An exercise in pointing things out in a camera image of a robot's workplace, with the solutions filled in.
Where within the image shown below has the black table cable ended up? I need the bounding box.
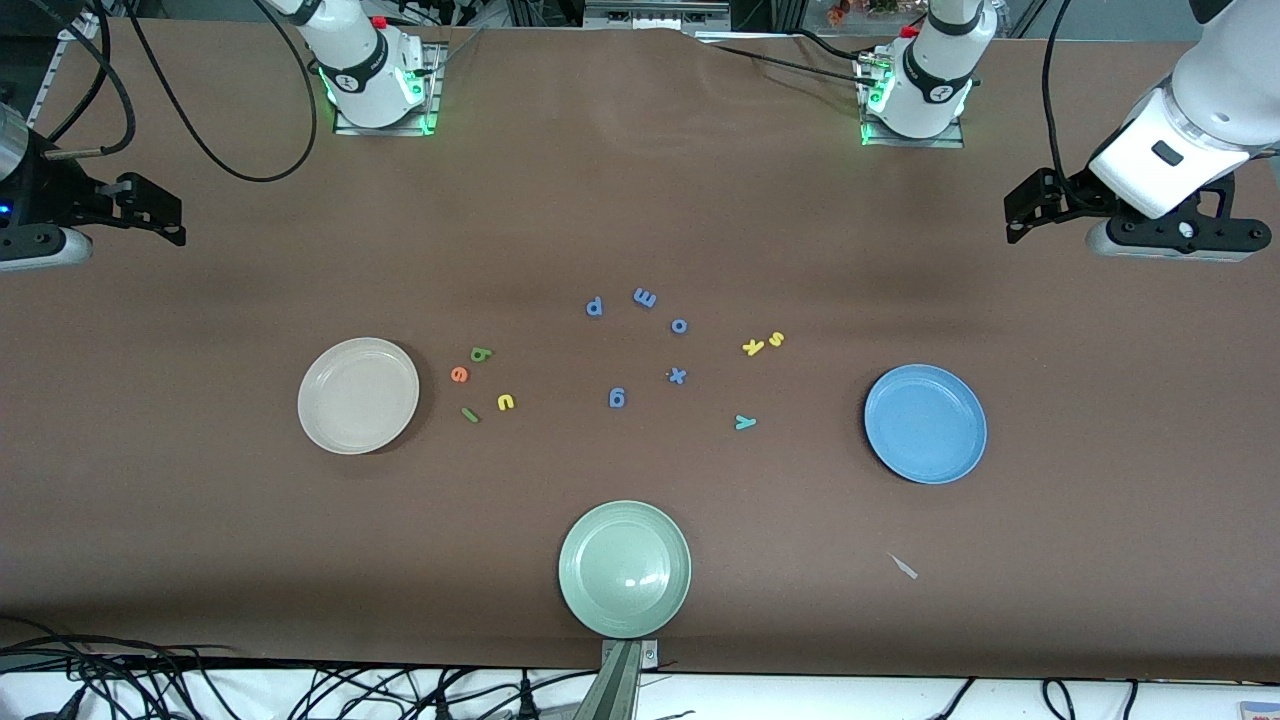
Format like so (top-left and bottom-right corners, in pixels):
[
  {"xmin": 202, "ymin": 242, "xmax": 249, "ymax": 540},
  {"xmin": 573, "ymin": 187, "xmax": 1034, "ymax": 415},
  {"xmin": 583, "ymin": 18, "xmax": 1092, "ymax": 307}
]
[
  {"xmin": 700, "ymin": 40, "xmax": 873, "ymax": 83},
  {"xmin": 790, "ymin": 28, "xmax": 871, "ymax": 63}
]

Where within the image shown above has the orange flower decoration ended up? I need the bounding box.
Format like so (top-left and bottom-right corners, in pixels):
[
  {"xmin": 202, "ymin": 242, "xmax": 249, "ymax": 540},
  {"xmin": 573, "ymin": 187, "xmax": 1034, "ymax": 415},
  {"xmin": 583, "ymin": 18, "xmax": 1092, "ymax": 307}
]
[{"xmin": 825, "ymin": 0, "xmax": 901, "ymax": 26}]

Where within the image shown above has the blue plate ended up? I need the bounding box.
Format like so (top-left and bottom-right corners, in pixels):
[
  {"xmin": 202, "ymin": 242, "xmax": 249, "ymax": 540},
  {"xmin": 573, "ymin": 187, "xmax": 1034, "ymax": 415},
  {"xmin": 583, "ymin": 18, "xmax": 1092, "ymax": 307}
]
[{"xmin": 864, "ymin": 364, "xmax": 988, "ymax": 485}]

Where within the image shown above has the beige brown plate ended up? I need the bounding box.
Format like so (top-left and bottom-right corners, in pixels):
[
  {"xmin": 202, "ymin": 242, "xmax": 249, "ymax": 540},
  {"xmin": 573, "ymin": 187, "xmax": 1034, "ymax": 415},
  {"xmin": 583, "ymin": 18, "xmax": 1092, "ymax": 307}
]
[{"xmin": 297, "ymin": 337, "xmax": 421, "ymax": 456}]

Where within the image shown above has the black looping arm cable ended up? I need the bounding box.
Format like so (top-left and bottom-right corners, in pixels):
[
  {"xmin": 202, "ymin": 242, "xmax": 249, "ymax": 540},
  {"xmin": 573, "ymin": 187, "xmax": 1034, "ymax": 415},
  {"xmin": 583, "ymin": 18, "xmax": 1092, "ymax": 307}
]
[{"xmin": 120, "ymin": 0, "xmax": 319, "ymax": 184}]

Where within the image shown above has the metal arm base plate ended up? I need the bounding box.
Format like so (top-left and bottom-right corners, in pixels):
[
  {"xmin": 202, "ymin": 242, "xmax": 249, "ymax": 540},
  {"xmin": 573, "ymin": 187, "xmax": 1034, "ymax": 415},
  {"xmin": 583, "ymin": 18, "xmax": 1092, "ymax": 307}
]
[
  {"xmin": 333, "ymin": 40, "xmax": 443, "ymax": 137},
  {"xmin": 858, "ymin": 55, "xmax": 967, "ymax": 149}
]

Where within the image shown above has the aluminium table edge rail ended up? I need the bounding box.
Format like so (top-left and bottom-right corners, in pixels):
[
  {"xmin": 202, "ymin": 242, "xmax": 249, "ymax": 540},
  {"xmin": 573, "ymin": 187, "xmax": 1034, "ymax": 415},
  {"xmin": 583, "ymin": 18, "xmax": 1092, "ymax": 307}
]
[{"xmin": 28, "ymin": 0, "xmax": 101, "ymax": 126}]

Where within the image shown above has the pale green plate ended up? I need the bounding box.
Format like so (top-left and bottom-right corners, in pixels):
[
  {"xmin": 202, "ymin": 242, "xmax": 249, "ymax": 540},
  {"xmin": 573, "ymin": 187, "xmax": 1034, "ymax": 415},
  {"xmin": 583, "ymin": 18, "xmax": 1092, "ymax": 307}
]
[{"xmin": 558, "ymin": 500, "xmax": 693, "ymax": 639}]

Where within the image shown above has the brown table cover sheet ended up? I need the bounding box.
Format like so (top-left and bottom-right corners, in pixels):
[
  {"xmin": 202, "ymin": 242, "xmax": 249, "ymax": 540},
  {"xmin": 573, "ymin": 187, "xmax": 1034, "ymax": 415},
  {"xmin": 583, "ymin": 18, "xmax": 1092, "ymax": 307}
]
[{"xmin": 0, "ymin": 18, "xmax": 1280, "ymax": 683}]

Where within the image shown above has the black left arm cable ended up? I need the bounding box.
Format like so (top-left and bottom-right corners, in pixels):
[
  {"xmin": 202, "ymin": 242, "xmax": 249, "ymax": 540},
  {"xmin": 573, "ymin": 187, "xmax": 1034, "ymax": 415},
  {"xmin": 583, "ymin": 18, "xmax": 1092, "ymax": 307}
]
[{"xmin": 1040, "ymin": 0, "xmax": 1081, "ymax": 196}]

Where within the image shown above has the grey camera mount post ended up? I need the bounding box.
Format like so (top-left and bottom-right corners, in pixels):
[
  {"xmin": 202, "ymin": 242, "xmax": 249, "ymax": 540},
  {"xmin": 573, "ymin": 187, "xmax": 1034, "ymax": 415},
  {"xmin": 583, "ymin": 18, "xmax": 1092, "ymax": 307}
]
[{"xmin": 572, "ymin": 638, "xmax": 661, "ymax": 720}]

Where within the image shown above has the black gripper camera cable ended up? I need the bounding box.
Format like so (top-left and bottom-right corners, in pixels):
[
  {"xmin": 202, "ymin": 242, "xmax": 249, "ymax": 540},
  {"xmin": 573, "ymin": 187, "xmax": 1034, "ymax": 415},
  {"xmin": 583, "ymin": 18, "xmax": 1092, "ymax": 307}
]
[{"xmin": 28, "ymin": 0, "xmax": 137, "ymax": 161}]

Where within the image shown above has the thin grey wire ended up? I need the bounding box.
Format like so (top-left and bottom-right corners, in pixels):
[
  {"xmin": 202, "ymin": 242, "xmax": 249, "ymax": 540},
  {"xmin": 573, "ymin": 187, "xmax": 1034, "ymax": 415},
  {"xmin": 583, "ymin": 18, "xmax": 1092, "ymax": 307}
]
[{"xmin": 420, "ymin": 28, "xmax": 483, "ymax": 76}]

